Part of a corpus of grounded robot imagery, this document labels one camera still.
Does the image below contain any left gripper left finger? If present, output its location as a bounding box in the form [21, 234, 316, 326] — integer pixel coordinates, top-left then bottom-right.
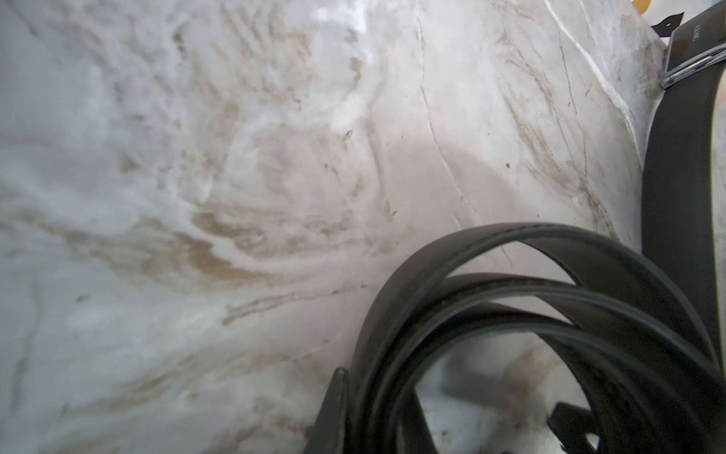
[304, 367, 349, 454]

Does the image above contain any black belt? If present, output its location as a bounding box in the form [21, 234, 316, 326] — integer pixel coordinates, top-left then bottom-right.
[346, 222, 725, 453]
[641, 1, 725, 353]

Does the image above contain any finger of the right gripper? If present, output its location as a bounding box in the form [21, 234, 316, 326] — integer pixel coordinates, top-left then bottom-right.
[548, 402, 600, 454]

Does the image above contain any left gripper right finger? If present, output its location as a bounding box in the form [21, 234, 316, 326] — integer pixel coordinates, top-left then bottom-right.
[399, 391, 438, 454]

